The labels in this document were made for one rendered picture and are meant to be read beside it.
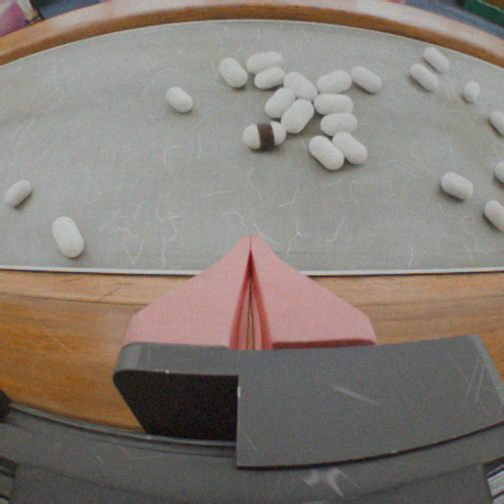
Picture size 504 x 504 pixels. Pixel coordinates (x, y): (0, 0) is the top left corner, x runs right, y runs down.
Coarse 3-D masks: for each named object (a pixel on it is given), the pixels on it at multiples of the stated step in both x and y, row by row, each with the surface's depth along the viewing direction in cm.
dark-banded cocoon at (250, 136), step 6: (252, 126) 25; (276, 126) 25; (282, 126) 26; (246, 132) 25; (252, 132) 25; (276, 132) 25; (282, 132) 25; (246, 138) 25; (252, 138) 25; (258, 138) 25; (276, 138) 25; (282, 138) 26; (246, 144) 26; (252, 144) 25; (258, 144) 25; (276, 144) 26
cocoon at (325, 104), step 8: (320, 96) 26; (328, 96) 26; (336, 96) 26; (344, 96) 26; (320, 104) 26; (328, 104) 26; (336, 104) 26; (344, 104) 26; (352, 104) 26; (320, 112) 27; (328, 112) 27; (336, 112) 27; (344, 112) 26
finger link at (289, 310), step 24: (264, 264) 9; (264, 288) 7; (288, 288) 7; (312, 288) 7; (264, 312) 6; (288, 312) 6; (312, 312) 6; (336, 312) 6; (360, 312) 6; (264, 336) 6; (288, 336) 5; (312, 336) 5; (336, 336) 5; (360, 336) 5
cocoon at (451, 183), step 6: (450, 174) 25; (456, 174) 25; (444, 180) 25; (450, 180) 24; (456, 180) 24; (462, 180) 24; (468, 180) 24; (444, 186) 25; (450, 186) 25; (456, 186) 24; (462, 186) 24; (468, 186) 24; (450, 192) 25; (456, 192) 25; (462, 192) 24; (468, 192) 24; (462, 198) 25
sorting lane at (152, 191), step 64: (64, 64) 30; (128, 64) 30; (192, 64) 30; (320, 64) 30; (384, 64) 30; (0, 128) 28; (64, 128) 28; (128, 128) 28; (192, 128) 27; (320, 128) 27; (384, 128) 28; (448, 128) 28; (0, 192) 26; (64, 192) 26; (128, 192) 26; (192, 192) 26; (256, 192) 26; (320, 192) 26; (384, 192) 26; (0, 256) 24; (64, 256) 24; (128, 256) 24; (192, 256) 24; (320, 256) 25; (384, 256) 25; (448, 256) 24
